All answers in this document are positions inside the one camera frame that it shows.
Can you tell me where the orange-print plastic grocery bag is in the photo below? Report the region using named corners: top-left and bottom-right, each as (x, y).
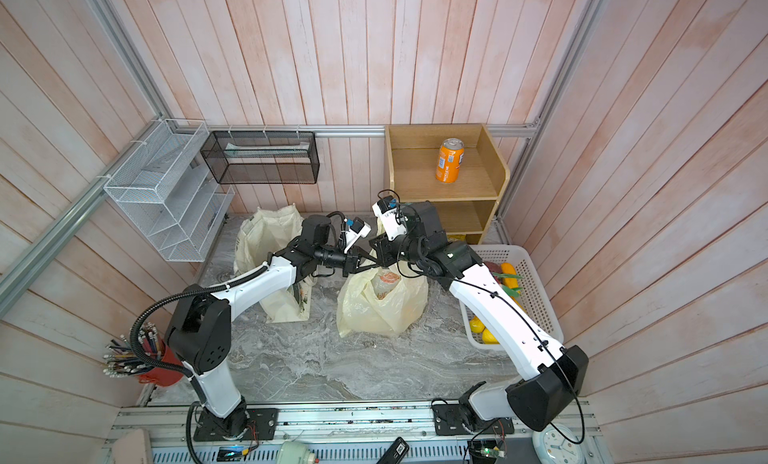
top-left (337, 265), bottom-right (429, 338)

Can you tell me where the wooden three-tier shelf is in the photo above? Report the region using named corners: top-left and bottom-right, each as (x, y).
top-left (383, 124), bottom-right (511, 246)

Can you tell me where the yellow toy mango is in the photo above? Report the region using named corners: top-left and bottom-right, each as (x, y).
top-left (480, 328), bottom-right (499, 345)

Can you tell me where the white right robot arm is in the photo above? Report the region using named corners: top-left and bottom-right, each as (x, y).
top-left (370, 196), bottom-right (589, 432)

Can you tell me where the cream canvas tote bag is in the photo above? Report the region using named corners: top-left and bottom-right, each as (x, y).
top-left (233, 204), bottom-right (316, 324)

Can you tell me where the white round object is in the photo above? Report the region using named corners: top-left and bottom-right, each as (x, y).
top-left (276, 441), bottom-right (318, 464)

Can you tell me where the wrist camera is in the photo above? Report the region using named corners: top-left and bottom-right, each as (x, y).
top-left (372, 195), bottom-right (407, 241)
top-left (341, 218), bottom-right (371, 254)

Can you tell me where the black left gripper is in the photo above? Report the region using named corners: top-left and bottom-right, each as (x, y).
top-left (315, 242), bottom-right (381, 278)

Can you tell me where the white wire mesh rack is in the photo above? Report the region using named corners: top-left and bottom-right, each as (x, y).
top-left (105, 119), bottom-right (235, 263)

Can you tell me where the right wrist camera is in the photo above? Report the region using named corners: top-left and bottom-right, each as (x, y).
top-left (372, 195), bottom-right (407, 241)

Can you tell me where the black handheld device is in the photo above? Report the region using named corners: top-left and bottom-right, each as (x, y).
top-left (377, 437), bottom-right (410, 464)

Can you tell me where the white plastic basket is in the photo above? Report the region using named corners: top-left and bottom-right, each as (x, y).
top-left (472, 244), bottom-right (565, 343)

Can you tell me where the orange soda can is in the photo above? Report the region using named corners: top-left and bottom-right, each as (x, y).
top-left (436, 138), bottom-right (465, 184)

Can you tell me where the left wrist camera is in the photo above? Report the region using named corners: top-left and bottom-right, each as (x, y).
top-left (341, 218), bottom-right (371, 254)

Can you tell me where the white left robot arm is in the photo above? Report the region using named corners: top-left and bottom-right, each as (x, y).
top-left (128, 211), bottom-right (371, 440)

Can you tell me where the white analog clock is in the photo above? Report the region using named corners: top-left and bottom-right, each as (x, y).
top-left (532, 424), bottom-right (586, 464)

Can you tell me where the black mesh wall basket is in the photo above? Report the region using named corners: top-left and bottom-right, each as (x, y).
top-left (201, 130), bottom-right (320, 185)

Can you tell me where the red pen cup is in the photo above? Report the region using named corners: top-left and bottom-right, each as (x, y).
top-left (103, 322), bottom-right (185, 387)

